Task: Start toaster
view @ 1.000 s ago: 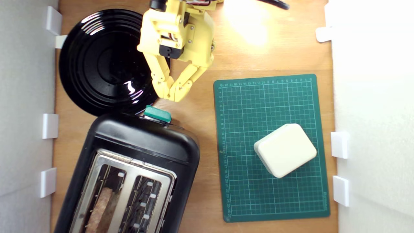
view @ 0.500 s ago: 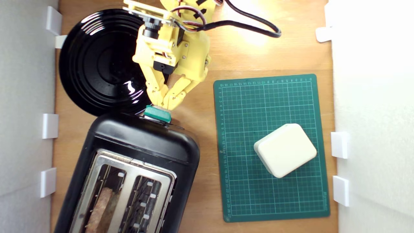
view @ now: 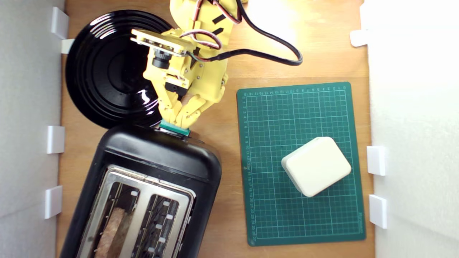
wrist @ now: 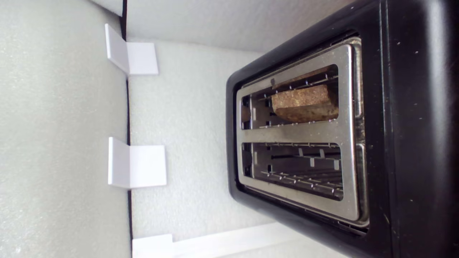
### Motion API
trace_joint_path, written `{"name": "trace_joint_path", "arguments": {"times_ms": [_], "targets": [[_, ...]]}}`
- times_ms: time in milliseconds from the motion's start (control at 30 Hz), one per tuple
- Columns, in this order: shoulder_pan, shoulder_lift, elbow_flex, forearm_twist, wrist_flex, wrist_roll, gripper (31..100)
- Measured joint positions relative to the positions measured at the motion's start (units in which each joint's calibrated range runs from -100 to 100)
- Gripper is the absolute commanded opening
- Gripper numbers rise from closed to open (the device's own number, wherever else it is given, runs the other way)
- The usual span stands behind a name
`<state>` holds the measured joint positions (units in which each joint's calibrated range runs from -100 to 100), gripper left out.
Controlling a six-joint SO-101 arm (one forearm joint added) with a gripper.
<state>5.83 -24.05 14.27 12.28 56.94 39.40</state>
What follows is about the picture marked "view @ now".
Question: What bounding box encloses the black round plate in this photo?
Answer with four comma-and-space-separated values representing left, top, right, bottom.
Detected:
65, 10, 175, 129

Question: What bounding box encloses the green toaster lever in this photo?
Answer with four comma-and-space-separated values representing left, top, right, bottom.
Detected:
159, 120, 191, 137

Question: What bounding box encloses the black two-slot toaster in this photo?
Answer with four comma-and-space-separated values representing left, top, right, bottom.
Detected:
59, 124, 223, 258

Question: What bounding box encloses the green cutting mat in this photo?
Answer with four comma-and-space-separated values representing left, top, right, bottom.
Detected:
236, 82, 366, 247

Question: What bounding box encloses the brown bread slice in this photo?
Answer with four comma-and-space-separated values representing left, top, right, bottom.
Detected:
94, 207, 132, 258

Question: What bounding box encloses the wrist camera on yellow mount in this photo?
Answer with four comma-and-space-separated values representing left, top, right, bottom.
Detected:
131, 28, 196, 70

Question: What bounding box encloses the black camera cable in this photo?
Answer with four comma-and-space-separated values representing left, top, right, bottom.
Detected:
186, 0, 303, 67

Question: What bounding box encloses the white block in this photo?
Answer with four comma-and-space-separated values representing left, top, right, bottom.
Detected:
281, 137, 352, 198

